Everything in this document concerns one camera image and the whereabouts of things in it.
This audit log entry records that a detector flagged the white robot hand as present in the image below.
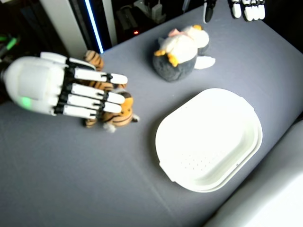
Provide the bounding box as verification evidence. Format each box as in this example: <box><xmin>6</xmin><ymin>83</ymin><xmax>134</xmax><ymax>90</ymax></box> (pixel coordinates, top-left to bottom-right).
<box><xmin>3</xmin><ymin>51</ymin><xmax>129</xmax><ymax>120</ymax></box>
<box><xmin>228</xmin><ymin>0</ymin><xmax>266</xmax><ymax>22</ymax></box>

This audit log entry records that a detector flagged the grey white penguin plush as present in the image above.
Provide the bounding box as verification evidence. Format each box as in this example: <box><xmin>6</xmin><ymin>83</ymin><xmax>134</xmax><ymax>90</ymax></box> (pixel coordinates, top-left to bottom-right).
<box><xmin>152</xmin><ymin>25</ymin><xmax>216</xmax><ymax>83</ymax></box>

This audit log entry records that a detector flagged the orange striped tiger plush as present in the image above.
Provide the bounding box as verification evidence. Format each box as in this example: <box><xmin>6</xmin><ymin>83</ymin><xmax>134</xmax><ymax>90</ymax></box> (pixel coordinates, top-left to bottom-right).
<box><xmin>82</xmin><ymin>50</ymin><xmax>141</xmax><ymax>133</ymax></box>

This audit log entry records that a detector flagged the white plastic perforated tray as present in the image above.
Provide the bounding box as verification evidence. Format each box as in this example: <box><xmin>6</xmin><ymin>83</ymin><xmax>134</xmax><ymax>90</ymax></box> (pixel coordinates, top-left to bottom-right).
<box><xmin>155</xmin><ymin>87</ymin><xmax>263</xmax><ymax>193</ymax></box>

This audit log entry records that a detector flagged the slim black and white object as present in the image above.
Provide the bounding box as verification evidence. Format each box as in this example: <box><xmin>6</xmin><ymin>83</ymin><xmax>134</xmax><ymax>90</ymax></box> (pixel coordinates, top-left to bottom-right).
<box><xmin>203</xmin><ymin>0</ymin><xmax>216</xmax><ymax>24</ymax></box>

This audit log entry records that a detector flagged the white upright panel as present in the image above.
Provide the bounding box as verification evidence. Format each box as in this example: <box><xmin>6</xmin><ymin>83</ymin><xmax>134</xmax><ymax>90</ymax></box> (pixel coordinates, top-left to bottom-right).
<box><xmin>39</xmin><ymin>0</ymin><xmax>118</xmax><ymax>60</ymax></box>

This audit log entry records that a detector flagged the blue light strip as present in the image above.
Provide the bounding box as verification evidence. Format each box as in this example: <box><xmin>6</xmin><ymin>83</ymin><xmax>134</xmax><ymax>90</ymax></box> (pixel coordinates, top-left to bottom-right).
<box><xmin>84</xmin><ymin>0</ymin><xmax>105</xmax><ymax>54</ymax></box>

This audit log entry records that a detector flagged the grey table cloth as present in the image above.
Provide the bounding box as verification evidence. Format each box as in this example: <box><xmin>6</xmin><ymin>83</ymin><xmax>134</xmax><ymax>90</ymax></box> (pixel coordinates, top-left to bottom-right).
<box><xmin>0</xmin><ymin>0</ymin><xmax>303</xmax><ymax>227</ymax></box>

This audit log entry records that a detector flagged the dark device with red light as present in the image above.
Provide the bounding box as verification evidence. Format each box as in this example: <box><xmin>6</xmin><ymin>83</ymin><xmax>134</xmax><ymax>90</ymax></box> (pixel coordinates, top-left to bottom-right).
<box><xmin>115</xmin><ymin>4</ymin><xmax>145</xmax><ymax>40</ymax></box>

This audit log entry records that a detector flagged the white curved surface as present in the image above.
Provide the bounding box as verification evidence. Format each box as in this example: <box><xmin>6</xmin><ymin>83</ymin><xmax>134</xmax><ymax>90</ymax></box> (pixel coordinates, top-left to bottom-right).
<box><xmin>203</xmin><ymin>118</ymin><xmax>303</xmax><ymax>227</ymax></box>

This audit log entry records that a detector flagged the green cable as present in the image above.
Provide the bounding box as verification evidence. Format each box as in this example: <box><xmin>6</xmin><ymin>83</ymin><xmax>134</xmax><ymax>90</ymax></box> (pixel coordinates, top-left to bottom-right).
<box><xmin>0</xmin><ymin>34</ymin><xmax>21</xmax><ymax>55</ymax></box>

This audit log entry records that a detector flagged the grey bracket device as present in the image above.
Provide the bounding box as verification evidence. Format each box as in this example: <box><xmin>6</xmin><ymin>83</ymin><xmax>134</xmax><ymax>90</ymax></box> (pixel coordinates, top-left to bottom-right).
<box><xmin>134</xmin><ymin>0</ymin><xmax>167</xmax><ymax>24</ymax></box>

